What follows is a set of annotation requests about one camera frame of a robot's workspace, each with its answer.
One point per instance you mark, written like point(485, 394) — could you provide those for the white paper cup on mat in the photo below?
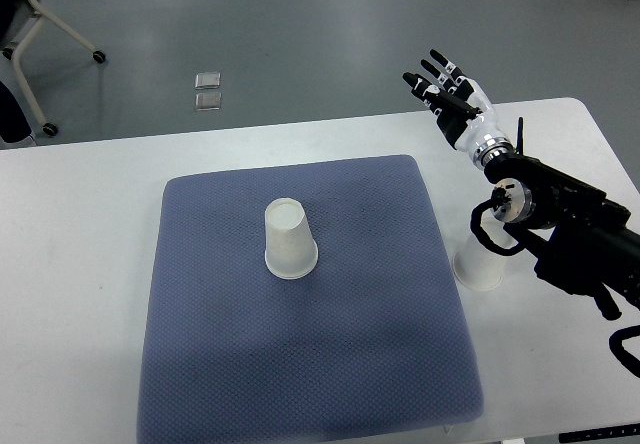
point(290, 249)

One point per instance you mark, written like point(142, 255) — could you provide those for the upper metal floor plate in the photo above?
point(207, 80)

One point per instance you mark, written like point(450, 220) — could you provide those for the dark clothed person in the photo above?
point(15, 130)

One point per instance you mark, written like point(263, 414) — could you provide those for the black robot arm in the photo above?
point(579, 237)

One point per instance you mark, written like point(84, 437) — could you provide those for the black table edge strip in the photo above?
point(613, 432)

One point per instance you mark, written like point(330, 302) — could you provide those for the white paper cup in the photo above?
point(476, 267)
point(290, 249)

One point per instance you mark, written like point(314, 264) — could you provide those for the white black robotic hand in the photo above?
point(463, 112)

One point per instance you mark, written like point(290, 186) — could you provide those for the blue woven cushion mat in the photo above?
point(373, 340)

